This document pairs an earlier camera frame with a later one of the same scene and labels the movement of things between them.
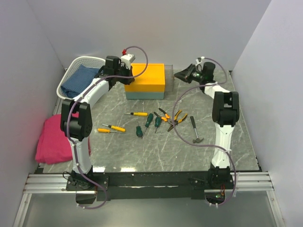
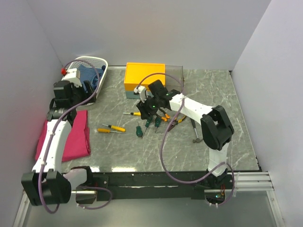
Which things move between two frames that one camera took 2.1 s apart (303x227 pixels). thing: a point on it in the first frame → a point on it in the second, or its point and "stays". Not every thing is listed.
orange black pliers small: (165, 118) stays
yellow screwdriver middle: (116, 128) stays
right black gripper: (185, 75) → (144, 110)
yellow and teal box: (150, 85) stays
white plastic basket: (91, 62) stays
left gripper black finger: (127, 81) → (87, 86)
